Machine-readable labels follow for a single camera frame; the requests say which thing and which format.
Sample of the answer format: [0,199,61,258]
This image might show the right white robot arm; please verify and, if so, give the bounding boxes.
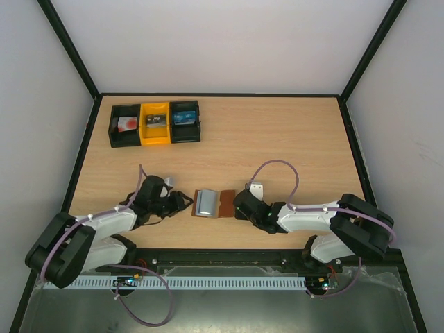
[233,189,396,272]

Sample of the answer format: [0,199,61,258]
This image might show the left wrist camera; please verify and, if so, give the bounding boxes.
[164,176,175,190]

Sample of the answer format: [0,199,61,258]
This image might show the black enclosure frame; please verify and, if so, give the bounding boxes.
[10,1,427,332]

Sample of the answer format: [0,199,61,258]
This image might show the black storage bin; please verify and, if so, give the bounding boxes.
[108,104,141,148]
[169,101,200,144]

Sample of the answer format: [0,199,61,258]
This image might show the white slotted cable duct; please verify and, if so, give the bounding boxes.
[66,275,306,291]

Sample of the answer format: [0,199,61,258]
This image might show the black storage bin right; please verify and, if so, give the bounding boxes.
[169,101,200,144]

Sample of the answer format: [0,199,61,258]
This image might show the yellow storage bin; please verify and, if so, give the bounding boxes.
[138,102,171,146]

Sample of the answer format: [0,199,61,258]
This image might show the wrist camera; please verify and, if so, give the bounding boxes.
[164,176,175,190]
[246,180,264,200]

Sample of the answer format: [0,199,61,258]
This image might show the red white card stack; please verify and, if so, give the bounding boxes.
[117,117,138,133]

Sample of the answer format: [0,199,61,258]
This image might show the brown leather card holder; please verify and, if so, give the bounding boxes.
[191,189,236,219]

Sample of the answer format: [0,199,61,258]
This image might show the blue VIP card stack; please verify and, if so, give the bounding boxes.
[173,110,196,126]

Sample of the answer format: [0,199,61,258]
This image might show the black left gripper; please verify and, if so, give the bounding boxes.
[150,191,194,219]

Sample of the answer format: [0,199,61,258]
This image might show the black VIP card stack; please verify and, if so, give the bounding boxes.
[145,113,167,128]

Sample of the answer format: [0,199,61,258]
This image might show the black storage bin left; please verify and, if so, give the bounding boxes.
[108,104,141,148]

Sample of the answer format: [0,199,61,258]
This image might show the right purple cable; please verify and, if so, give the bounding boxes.
[248,159,398,301]

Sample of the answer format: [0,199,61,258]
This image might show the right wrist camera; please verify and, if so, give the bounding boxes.
[246,180,264,200]

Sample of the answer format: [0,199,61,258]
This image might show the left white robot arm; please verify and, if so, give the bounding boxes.
[25,176,193,289]

